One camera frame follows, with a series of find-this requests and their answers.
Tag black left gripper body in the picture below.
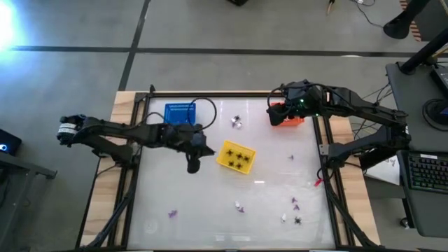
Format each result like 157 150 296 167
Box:
160 122 207 155

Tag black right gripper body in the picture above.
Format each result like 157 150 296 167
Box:
279 80 332 118

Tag yellow plastic basket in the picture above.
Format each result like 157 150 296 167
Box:
216 139 258 175

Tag orange plastic basket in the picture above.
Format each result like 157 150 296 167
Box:
271 101 305 127

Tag blue plastic basket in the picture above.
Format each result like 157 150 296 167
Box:
164 102 197 126

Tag white paper sheet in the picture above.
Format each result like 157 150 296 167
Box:
363 153 402 186

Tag grey desk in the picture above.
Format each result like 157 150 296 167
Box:
384 61 448 239

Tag black chair foot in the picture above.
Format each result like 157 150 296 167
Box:
383 0 432 39

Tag black pole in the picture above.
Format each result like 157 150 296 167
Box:
398 27 448 75

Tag orange striped mat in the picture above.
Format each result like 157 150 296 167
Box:
400 0 423 42

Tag round black monitor base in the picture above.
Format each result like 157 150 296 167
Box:
422 97 448 132

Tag black device on desk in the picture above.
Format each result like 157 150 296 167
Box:
430 64 448 97

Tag black keyboard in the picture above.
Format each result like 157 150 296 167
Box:
397 149 448 197

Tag grey metal stand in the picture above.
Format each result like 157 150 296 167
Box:
0 152 57 251

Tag black box with blue light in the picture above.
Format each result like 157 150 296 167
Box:
0 128 22 157

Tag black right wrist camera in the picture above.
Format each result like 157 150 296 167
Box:
266 104 287 127

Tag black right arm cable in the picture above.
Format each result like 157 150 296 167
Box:
267 82 330 106

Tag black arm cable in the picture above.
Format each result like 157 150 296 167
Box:
139 97 218 132
267 82 330 106

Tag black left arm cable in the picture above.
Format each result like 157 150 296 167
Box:
139 97 218 132

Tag black aluminium table frame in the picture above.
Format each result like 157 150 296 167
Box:
77 83 378 251

